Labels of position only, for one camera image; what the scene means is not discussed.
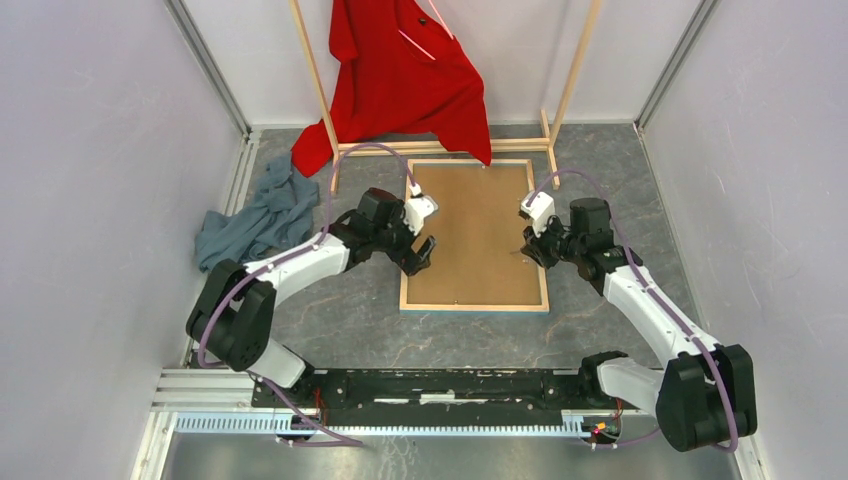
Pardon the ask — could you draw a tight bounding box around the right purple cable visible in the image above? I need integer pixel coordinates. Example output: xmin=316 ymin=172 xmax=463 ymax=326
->
xmin=526 ymin=167 xmax=740 ymax=454

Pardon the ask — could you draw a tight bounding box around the purple cable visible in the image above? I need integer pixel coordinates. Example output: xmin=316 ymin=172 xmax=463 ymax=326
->
xmin=197 ymin=142 xmax=420 ymax=448
xmin=526 ymin=167 xmax=740 ymax=454

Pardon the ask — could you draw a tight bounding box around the white cable duct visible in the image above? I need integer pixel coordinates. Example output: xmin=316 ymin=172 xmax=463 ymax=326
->
xmin=174 ymin=412 xmax=591 ymax=440

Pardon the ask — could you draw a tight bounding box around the wooden clothes rack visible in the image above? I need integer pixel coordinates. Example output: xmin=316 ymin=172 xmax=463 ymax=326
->
xmin=288 ymin=0 xmax=603 ymax=170

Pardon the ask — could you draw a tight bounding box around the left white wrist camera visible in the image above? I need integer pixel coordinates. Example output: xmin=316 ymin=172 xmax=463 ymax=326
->
xmin=403 ymin=183 xmax=439 ymax=236

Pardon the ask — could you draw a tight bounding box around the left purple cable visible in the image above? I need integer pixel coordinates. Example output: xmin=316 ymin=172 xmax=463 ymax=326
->
xmin=197 ymin=142 xmax=420 ymax=448

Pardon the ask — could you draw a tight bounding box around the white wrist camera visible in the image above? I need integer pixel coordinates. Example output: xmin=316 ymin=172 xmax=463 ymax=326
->
xmin=403 ymin=183 xmax=439 ymax=236
xmin=519 ymin=191 xmax=556 ymax=237

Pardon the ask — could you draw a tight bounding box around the red shirt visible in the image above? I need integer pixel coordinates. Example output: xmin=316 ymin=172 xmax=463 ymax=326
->
xmin=328 ymin=0 xmax=492 ymax=164

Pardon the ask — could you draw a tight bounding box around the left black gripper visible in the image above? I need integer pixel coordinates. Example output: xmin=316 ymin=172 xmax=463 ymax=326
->
xmin=371 ymin=200 xmax=435 ymax=275

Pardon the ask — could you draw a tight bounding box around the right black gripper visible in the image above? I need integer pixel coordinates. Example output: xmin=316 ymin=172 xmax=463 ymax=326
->
xmin=520 ymin=212 xmax=584 ymax=269

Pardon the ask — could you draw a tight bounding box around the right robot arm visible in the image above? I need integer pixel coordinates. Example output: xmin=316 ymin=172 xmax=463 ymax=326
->
xmin=519 ymin=192 xmax=757 ymax=452

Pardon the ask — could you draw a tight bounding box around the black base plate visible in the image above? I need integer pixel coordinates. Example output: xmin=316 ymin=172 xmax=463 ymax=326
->
xmin=284 ymin=368 xmax=632 ymax=427

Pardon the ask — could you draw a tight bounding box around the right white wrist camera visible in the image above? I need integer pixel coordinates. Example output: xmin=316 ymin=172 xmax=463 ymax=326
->
xmin=519 ymin=191 xmax=556 ymax=237

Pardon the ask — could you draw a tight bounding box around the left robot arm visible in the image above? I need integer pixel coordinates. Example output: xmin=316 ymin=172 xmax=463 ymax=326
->
xmin=186 ymin=186 xmax=438 ymax=408

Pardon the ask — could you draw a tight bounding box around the blue picture frame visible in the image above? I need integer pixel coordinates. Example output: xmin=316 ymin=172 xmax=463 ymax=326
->
xmin=399 ymin=159 xmax=550 ymax=314

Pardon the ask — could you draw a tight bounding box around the pink clothes hanger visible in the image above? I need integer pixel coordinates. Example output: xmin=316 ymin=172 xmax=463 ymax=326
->
xmin=394 ymin=1 xmax=455 ymax=61

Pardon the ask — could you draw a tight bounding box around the grey-blue cloth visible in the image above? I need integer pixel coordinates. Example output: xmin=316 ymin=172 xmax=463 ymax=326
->
xmin=194 ymin=153 xmax=319 ymax=272

